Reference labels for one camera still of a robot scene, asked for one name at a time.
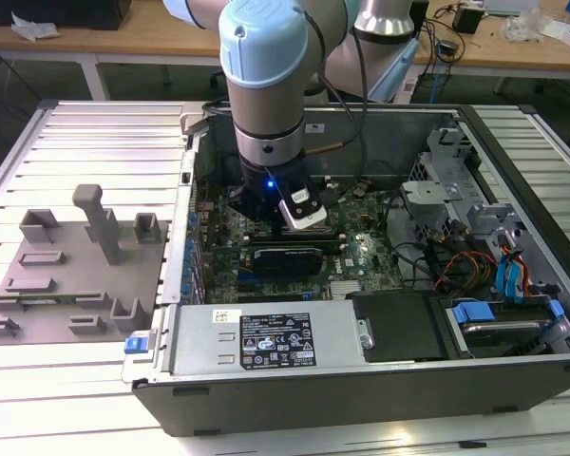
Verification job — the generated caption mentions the blue flat wire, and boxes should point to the blue flat wire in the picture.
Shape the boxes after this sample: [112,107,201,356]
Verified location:
[495,250,529,306]

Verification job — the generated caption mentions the clear plastic bag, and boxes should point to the clear plastic bag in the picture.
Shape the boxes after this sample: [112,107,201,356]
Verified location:
[499,7,550,45]

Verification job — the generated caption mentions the grey flat device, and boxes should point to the grey flat device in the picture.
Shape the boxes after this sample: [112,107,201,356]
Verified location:
[483,0,539,14]

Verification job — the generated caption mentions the black PC case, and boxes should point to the black PC case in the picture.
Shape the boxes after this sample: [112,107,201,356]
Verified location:
[122,101,570,439]

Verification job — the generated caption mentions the grey metal drive cage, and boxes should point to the grey metal drive cage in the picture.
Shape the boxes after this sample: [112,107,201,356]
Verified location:
[398,123,570,355]

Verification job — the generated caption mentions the silver power supply unit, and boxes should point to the silver power supply unit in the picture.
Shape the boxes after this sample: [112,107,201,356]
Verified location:
[169,303,365,377]

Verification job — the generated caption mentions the silver chipset heatsink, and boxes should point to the silver chipset heatsink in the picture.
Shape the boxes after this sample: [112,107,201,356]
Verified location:
[329,279,363,299]

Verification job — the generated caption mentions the blue disk carrier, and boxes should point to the blue disk carrier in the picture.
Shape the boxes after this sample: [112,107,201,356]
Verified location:
[448,297,566,358]

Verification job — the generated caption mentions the blue case latch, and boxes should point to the blue case latch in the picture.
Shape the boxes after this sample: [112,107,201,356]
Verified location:
[123,332,152,355]

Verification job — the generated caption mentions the black graphics card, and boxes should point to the black graphics card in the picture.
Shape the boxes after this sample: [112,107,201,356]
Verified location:
[248,241,325,277]

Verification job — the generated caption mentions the black plastic shroud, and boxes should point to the black plastic shroud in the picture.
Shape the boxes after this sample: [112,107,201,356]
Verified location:
[350,292,450,365]

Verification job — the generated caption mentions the coloured wire bundle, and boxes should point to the coloured wire bundle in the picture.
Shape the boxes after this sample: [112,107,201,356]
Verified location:
[426,227,501,292]

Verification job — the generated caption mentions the white crumpled paper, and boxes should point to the white crumpled paper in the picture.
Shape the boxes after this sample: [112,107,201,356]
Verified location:
[10,11,59,40]

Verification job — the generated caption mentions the wooden desk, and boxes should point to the wooden desk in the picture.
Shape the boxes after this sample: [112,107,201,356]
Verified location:
[0,0,570,104]

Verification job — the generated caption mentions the grey parts rack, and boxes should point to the grey parts rack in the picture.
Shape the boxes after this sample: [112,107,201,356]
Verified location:
[0,182,171,344]

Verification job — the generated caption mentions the blue network cable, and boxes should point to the blue network cable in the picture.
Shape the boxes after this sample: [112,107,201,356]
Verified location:
[430,59,444,104]

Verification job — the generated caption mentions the black box-shaped device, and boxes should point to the black box-shaped device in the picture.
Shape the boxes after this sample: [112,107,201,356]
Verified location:
[0,0,133,30]

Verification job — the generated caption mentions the black power adapter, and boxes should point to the black power adapter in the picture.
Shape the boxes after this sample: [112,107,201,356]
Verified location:
[452,7,485,35]

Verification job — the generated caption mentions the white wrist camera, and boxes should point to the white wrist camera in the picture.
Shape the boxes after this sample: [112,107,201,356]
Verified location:
[278,188,328,232]

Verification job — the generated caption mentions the white cardboard box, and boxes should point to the white cardboard box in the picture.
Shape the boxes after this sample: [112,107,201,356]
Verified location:
[540,18,570,51]

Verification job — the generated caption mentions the green motherboard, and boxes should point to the green motherboard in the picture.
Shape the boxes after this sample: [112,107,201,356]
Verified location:
[192,180,406,305]

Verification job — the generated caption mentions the hard disk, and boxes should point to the hard disk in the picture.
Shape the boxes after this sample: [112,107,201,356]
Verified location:
[461,320,543,356]

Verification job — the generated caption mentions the RAM slot white clips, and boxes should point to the RAM slot white clips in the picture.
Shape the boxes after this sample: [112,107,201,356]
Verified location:
[244,229,348,241]

